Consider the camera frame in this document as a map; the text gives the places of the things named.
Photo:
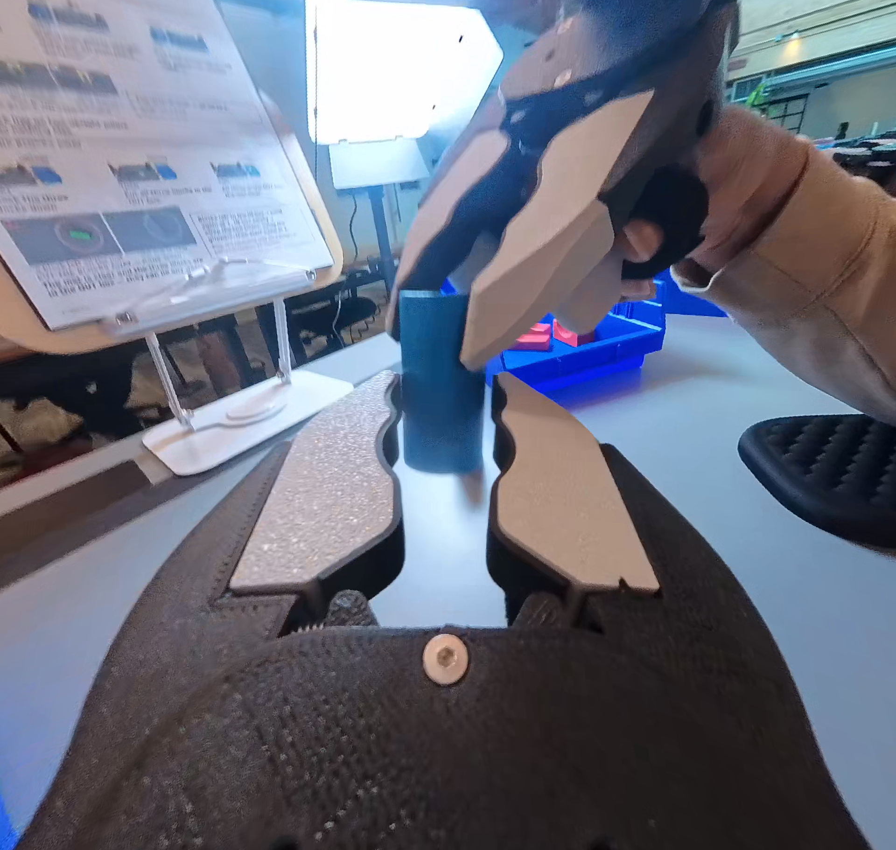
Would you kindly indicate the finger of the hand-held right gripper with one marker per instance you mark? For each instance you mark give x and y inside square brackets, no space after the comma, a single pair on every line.
[448,199]
[553,234]

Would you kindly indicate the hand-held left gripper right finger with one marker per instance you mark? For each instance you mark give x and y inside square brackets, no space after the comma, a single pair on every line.
[560,500]

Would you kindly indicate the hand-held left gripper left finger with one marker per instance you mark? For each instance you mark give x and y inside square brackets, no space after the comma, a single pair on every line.
[322,500]

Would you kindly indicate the red arch wooden block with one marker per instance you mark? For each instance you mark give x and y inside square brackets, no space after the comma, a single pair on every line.
[572,336]

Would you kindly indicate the red rectangular wooden block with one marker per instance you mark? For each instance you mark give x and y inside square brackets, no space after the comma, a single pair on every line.
[533,338]

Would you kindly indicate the blue plastic bin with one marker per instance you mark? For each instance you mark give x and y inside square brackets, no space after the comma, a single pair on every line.
[595,353]
[689,297]

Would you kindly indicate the light blue wooden cylinder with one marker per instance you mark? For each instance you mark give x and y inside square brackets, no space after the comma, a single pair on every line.
[441,388]

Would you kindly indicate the person's right hand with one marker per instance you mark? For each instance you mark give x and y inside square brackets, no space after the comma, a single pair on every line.
[749,185]

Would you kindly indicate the white document stand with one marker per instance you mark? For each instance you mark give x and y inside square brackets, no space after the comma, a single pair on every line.
[231,430]

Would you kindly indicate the white light panel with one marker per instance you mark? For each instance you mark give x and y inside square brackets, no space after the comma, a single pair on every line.
[392,59]

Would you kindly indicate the black textured wrist pad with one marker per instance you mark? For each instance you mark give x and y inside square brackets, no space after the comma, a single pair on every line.
[826,472]

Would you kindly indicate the printed paper sheet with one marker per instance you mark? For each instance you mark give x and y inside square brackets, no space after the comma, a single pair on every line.
[126,129]

